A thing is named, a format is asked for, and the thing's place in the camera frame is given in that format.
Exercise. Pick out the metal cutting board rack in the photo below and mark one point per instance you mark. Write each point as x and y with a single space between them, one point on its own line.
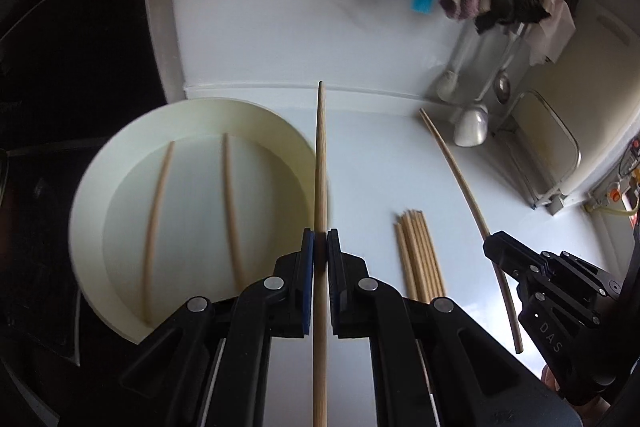
575 152

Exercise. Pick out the steel spatula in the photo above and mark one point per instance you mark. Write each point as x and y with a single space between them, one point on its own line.
470 124

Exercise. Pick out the long thin wooden chopstick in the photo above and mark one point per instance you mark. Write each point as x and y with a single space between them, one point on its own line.
460 177

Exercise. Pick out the steel ladle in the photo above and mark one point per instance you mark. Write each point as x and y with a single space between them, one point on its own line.
501 88

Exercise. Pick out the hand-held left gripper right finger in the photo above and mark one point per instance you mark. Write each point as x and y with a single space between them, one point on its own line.
334 267

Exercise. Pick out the bundle of wooden chopsticks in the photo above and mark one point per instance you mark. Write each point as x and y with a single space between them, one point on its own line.
417 257

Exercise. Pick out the cream cutting board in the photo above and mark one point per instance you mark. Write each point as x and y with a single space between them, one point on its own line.
600 107

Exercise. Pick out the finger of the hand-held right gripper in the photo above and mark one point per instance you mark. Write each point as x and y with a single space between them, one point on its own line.
555 302
515 257

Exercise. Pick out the beige hanging cloth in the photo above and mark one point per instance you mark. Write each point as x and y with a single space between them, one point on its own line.
555 27

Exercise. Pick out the white round bowl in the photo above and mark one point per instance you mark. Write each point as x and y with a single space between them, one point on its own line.
195 187

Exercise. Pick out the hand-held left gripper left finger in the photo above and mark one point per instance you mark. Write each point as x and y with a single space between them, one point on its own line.
307 267

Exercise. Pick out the black stove top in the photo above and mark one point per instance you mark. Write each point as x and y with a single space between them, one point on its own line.
65 57

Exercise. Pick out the person's right hand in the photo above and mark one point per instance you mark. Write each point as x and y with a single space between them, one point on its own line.
551 379

